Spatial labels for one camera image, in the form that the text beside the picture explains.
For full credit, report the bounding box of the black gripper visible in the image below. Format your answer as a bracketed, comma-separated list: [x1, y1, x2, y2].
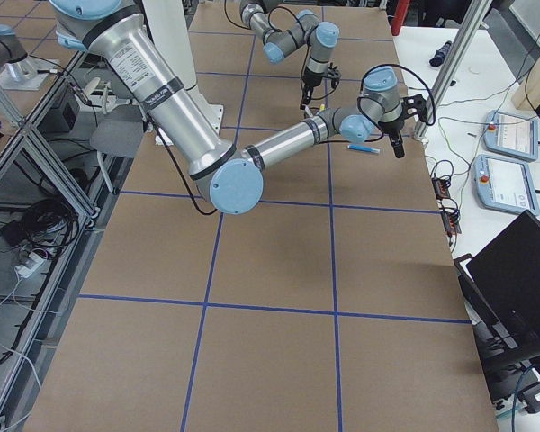
[300, 69, 340, 110]
[382, 121, 405, 158]

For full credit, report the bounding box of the blue highlighter pen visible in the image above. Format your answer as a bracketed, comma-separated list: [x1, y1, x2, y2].
[346, 144, 381, 155]

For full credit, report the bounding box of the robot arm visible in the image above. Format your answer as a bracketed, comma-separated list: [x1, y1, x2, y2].
[52, 1, 408, 214]
[239, 1, 341, 110]

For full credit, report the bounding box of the folded blue umbrella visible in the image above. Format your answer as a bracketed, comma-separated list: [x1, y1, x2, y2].
[428, 40, 453, 68]

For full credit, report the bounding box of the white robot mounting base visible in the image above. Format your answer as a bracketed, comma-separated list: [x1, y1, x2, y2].
[154, 103, 226, 149]

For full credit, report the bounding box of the far teach pendant tablet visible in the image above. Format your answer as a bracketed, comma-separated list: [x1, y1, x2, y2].
[483, 110, 538, 162]

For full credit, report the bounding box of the teach pendant tablet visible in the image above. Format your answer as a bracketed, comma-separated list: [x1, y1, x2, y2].
[483, 110, 538, 162]
[472, 154, 540, 216]

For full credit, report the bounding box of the near teach pendant tablet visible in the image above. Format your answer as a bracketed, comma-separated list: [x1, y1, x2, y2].
[472, 154, 540, 216]

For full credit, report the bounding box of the grey office chair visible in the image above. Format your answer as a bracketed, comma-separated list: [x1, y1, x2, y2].
[90, 82, 147, 194]

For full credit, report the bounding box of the black laptop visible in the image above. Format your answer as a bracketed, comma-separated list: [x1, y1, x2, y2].
[454, 209, 540, 374]

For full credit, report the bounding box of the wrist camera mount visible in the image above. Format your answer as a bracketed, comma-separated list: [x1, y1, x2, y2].
[401, 94, 436, 126]

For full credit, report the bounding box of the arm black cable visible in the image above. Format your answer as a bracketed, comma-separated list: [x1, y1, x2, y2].
[161, 62, 436, 217]

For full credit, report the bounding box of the aluminium frame post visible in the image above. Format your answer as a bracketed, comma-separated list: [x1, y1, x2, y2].
[427, 0, 492, 122]

